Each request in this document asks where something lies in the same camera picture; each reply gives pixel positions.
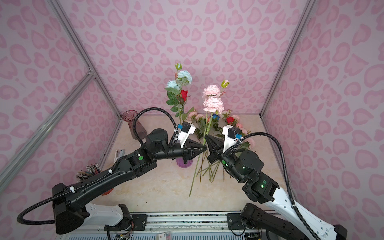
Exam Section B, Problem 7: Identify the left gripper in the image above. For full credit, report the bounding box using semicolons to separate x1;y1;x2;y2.
154;138;208;164

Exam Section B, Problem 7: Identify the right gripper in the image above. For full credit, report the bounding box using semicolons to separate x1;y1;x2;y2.
204;134;248;183

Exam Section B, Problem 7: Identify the purple gradient glass vase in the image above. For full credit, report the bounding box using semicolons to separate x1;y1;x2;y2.
176;158;193;169

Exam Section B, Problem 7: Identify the pink peony stem with bud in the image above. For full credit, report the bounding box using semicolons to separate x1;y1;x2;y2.
189;80;229;196

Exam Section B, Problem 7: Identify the red rose stem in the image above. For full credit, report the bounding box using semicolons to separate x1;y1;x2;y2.
226;117;235;125
180;90;189;102

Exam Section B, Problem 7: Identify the light blue rose stem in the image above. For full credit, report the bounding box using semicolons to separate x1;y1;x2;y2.
165;62;193;124

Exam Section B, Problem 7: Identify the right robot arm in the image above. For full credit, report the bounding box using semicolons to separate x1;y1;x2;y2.
205;135;348;240

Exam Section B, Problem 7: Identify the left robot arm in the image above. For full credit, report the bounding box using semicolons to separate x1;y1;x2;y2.
52;129;207;235

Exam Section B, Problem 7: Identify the dark red glass vase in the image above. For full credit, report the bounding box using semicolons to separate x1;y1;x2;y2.
122;110;147;141

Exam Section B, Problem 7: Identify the pink peony stem pile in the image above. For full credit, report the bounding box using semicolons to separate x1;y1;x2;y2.
187;108;256;184

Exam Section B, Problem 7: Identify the red pen holder cup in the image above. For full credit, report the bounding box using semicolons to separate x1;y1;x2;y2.
101;188;114;196

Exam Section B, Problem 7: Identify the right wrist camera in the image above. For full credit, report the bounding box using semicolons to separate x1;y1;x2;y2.
222;125;243;152

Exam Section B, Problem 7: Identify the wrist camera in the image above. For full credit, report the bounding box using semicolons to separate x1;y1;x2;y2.
177;121;196;148
222;125;243;152

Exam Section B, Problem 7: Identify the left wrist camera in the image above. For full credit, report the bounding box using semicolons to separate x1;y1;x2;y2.
177;121;196;148

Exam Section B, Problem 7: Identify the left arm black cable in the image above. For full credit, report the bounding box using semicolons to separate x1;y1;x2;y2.
16;107;178;226

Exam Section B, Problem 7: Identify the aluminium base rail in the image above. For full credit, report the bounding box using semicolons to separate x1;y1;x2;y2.
71;210;301;240

